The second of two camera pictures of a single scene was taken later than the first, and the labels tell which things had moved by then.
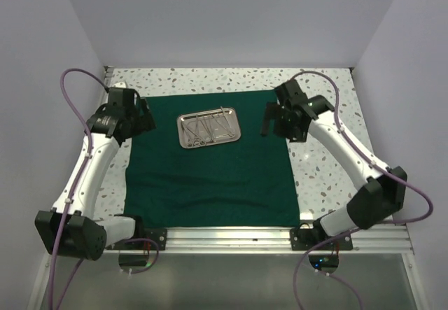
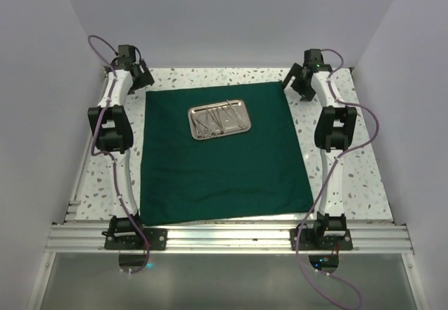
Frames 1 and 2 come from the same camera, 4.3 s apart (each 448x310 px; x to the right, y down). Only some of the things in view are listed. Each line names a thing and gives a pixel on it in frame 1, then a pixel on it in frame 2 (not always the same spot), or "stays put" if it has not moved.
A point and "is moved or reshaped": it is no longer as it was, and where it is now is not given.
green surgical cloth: (207, 164) is moved or reshaped
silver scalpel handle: (232, 134) → (238, 120)
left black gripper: (144, 122) → (146, 80)
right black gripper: (274, 110) → (307, 94)
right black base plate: (303, 238) stays put
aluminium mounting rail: (395, 240) stays put
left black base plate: (157, 234) stays put
